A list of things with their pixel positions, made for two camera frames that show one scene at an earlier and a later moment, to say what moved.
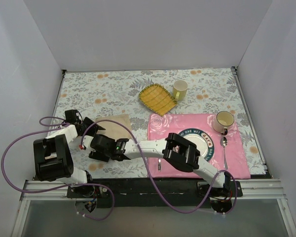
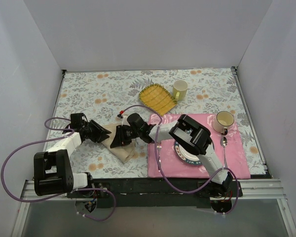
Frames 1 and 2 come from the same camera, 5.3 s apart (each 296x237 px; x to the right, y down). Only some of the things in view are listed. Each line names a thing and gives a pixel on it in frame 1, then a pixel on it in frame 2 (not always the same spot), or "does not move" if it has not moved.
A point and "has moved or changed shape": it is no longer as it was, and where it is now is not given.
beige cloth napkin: (114, 130) has moved or changed shape
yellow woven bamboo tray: (157, 98) does not move
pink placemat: (229, 153) does not move
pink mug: (222, 120) does not move
